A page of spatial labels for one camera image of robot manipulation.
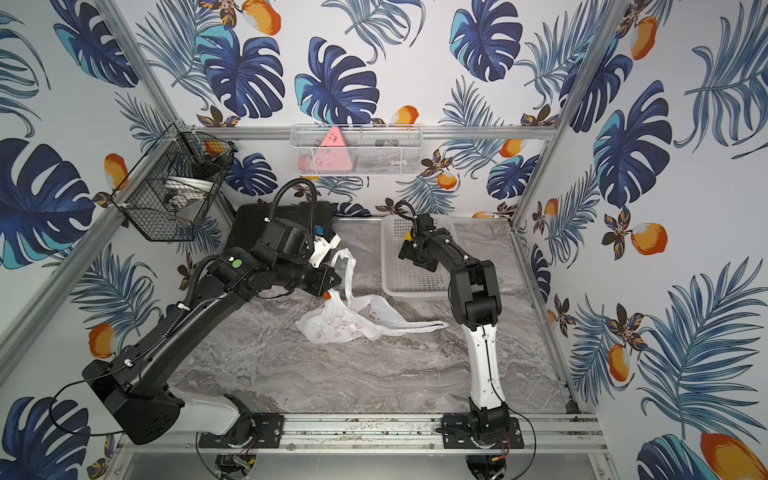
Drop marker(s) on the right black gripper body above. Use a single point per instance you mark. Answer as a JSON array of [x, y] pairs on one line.
[[410, 252]]

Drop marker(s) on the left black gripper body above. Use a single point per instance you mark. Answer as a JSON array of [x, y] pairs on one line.
[[321, 279]]

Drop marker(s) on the white plastic bag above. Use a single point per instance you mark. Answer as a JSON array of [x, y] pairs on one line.
[[342, 319]]

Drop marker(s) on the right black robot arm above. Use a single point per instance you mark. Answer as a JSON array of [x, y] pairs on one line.
[[475, 301]]

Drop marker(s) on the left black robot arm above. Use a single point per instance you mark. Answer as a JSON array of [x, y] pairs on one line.
[[134, 386]]

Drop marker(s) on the black tool case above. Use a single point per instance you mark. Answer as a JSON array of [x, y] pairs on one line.
[[268, 238]]

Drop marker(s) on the pink triangle card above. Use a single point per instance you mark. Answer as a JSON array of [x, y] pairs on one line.
[[332, 155]]

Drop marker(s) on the clear wall shelf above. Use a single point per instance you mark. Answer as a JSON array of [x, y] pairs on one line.
[[376, 149]]

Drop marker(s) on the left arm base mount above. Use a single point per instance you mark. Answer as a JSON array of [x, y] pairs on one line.
[[251, 430]]

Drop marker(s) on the black wire basket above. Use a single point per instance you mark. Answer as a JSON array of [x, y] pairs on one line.
[[181, 176]]

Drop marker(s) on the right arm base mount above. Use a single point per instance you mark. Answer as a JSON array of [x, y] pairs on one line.
[[470, 431]]

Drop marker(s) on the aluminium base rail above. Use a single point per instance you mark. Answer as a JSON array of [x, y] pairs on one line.
[[396, 434]]

